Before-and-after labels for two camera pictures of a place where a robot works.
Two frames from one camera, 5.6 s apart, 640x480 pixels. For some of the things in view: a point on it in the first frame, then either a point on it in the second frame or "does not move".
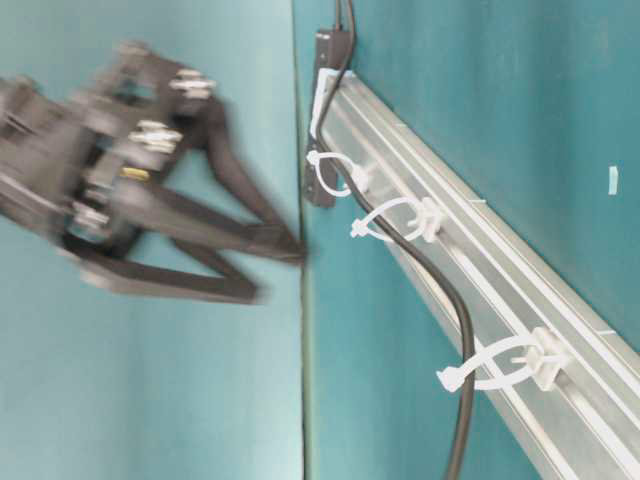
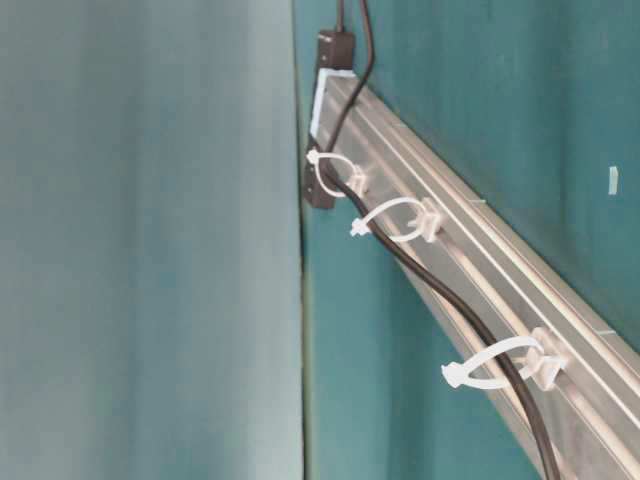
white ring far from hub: (546, 354) does not move
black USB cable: (471, 331) to (426, 270)
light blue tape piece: (612, 180) does not move
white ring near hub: (355, 175) does not move
